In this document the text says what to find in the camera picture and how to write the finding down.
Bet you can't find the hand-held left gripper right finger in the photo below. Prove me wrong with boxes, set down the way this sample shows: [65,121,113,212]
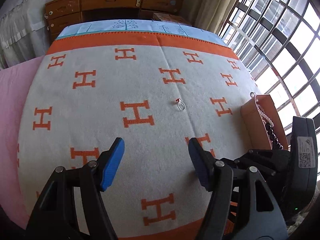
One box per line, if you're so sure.
[188,137,289,240]

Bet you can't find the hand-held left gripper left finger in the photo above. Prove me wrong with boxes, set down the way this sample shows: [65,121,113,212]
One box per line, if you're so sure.
[25,137,125,240]

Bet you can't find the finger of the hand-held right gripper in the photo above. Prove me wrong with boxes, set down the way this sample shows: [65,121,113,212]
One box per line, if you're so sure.
[219,156,277,178]
[246,148,291,164]

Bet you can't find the black bead bracelet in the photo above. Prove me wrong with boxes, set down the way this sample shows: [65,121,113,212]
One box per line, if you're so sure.
[265,122,284,151]

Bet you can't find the pink box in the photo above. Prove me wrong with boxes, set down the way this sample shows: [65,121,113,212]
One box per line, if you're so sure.
[240,94,292,152]

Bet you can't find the white pearl bracelet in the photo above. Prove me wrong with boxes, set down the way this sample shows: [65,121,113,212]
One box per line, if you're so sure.
[254,97,275,128]

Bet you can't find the silver ring with red gem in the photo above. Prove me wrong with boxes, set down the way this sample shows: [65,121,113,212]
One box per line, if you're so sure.
[174,98,187,112]

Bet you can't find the orange and grey printed blanket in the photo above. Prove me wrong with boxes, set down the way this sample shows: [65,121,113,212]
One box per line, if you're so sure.
[17,31,262,238]

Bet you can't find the pink bedsheet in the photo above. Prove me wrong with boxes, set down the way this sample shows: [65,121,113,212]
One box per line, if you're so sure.
[0,56,44,230]

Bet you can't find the window with metal bars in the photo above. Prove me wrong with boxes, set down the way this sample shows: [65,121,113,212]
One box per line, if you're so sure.
[217,0,320,182]

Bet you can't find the light blue printed sheet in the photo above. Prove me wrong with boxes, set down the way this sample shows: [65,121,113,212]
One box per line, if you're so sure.
[55,19,231,48]

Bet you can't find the beige curtain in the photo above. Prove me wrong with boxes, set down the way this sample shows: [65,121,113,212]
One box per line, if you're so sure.
[179,0,247,34]

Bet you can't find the wooden desk with drawers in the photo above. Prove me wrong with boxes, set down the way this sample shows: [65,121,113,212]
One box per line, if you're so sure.
[45,0,186,42]

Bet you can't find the white lace furniture cover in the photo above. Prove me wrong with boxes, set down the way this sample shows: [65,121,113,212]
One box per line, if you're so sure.
[0,0,57,69]

